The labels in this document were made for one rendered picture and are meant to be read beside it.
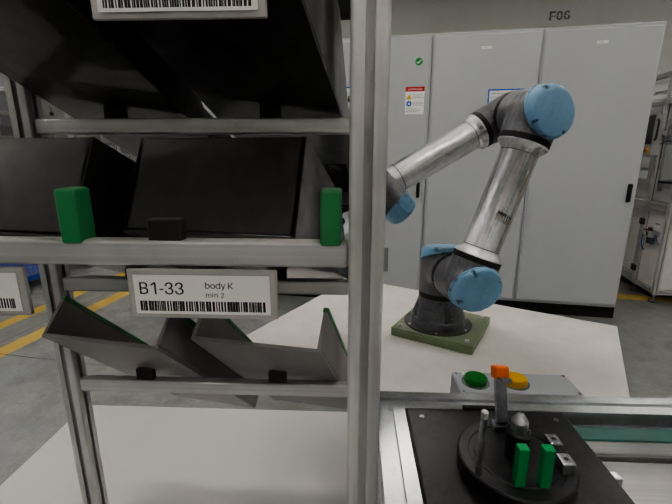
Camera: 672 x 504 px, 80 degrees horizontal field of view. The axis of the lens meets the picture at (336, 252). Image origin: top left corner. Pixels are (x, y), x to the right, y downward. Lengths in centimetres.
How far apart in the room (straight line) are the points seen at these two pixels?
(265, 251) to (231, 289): 3
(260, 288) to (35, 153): 20
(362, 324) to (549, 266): 357
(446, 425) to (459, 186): 298
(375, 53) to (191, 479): 68
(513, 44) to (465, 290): 286
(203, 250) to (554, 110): 88
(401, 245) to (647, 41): 229
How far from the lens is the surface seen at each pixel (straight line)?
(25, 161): 37
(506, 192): 100
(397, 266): 364
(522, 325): 133
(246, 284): 24
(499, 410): 63
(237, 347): 41
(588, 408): 80
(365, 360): 25
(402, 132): 350
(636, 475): 78
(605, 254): 390
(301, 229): 28
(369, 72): 23
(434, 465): 60
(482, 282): 98
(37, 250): 29
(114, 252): 27
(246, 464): 76
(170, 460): 81
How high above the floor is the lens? 136
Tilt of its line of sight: 14 degrees down
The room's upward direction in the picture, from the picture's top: straight up
